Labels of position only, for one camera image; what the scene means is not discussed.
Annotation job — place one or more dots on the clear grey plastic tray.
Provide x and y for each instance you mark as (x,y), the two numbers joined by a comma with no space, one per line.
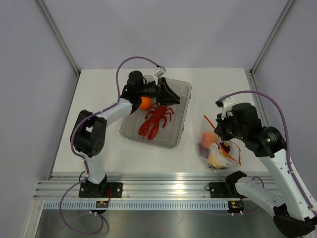
(159,125)

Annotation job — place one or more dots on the peach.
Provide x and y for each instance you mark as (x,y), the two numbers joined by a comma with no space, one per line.
(208,138)

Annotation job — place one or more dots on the aluminium mounting rail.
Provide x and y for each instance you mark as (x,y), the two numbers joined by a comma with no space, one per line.
(136,186)

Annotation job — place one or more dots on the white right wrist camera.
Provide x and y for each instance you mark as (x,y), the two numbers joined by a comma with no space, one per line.
(226,105)

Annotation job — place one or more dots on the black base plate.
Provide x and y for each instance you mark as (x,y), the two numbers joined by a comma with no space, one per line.
(114,189)
(219,190)

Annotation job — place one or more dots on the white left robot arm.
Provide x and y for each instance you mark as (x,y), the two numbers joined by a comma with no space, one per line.
(89,133)

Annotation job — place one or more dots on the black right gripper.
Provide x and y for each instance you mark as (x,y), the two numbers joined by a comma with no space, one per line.
(220,128)

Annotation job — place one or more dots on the left aluminium frame post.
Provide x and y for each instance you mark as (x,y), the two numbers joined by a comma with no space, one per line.
(43,8)

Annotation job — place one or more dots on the orange fruit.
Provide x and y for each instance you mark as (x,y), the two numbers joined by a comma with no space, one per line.
(145,103)

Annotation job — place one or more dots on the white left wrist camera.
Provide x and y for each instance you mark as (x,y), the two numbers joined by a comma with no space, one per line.
(159,73)

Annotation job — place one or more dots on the yellow lemon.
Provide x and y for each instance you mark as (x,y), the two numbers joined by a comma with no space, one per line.
(218,161)

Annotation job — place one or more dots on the aluminium frame post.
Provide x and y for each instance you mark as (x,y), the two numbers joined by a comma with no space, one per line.
(273,34)
(43,8)

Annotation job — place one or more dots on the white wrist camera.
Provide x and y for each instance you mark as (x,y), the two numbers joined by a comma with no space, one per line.
(226,105)
(159,73)

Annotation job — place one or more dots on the red plastic lobster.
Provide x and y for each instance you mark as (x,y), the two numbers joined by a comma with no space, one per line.
(152,120)

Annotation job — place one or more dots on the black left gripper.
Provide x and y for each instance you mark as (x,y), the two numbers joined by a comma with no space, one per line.
(167,96)

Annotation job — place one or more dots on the white slotted cable duct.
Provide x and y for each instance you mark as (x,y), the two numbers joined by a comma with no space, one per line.
(138,205)

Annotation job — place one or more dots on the clear zip top bag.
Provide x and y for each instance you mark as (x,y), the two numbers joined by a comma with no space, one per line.
(234,157)

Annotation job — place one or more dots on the dark red passion fruit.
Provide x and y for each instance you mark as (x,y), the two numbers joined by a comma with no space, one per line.
(225,147)

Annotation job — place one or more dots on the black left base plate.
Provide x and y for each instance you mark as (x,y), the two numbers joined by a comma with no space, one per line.
(114,189)

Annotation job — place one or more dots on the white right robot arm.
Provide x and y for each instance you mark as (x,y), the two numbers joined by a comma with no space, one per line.
(293,210)

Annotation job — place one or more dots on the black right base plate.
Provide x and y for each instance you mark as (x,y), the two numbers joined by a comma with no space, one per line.
(219,190)

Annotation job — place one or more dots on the right aluminium frame post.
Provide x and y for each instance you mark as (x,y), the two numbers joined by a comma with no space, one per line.
(273,34)

